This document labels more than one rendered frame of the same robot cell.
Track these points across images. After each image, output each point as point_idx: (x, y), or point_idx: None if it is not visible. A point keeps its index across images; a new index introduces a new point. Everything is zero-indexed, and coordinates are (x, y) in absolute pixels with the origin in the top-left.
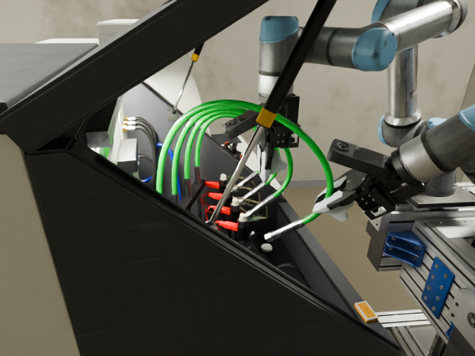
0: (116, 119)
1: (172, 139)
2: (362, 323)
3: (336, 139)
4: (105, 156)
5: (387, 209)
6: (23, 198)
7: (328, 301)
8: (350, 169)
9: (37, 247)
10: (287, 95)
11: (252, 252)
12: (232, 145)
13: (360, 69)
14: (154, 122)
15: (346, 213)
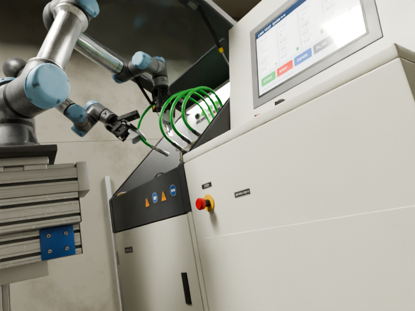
0: (195, 105)
1: (200, 108)
2: (129, 178)
3: (136, 110)
4: (196, 115)
5: (118, 136)
6: None
7: (141, 163)
8: (129, 122)
9: None
10: None
11: (160, 140)
12: (283, 99)
13: (125, 81)
14: None
15: (132, 140)
